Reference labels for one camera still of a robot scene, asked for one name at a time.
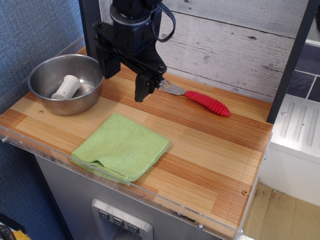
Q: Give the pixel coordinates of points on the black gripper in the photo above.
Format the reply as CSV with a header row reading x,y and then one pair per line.
x,y
133,46

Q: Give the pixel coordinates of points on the red handled metal fork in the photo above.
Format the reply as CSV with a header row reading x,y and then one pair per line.
x,y
211,103

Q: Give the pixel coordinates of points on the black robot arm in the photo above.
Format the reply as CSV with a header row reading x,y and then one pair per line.
x,y
134,13

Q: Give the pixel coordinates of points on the green microfiber cloth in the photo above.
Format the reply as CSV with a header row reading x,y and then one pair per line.
x,y
120,150

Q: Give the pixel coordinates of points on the white salt shaker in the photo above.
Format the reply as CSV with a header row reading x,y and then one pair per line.
x,y
68,88

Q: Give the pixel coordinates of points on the stainless steel bowl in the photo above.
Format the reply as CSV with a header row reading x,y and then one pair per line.
x,y
45,79

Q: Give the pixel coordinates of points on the silver toy dishwasher cabinet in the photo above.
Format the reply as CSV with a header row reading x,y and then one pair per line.
x,y
164,204

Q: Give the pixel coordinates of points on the dishwasher button panel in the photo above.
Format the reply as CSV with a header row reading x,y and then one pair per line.
x,y
115,224

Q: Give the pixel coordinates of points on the white toy sink drainboard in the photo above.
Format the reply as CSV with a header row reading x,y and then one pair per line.
x,y
292,159

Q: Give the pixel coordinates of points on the yellow black object at corner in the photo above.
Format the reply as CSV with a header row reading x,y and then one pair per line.
x,y
7,234

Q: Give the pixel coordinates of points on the dark left frame post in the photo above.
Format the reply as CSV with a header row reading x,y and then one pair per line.
x,y
92,11

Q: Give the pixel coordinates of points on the dark frame post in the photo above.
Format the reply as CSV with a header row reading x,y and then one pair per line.
x,y
303,31
92,11

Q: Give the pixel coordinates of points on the dark right frame post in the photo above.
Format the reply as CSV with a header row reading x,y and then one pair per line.
x,y
303,31

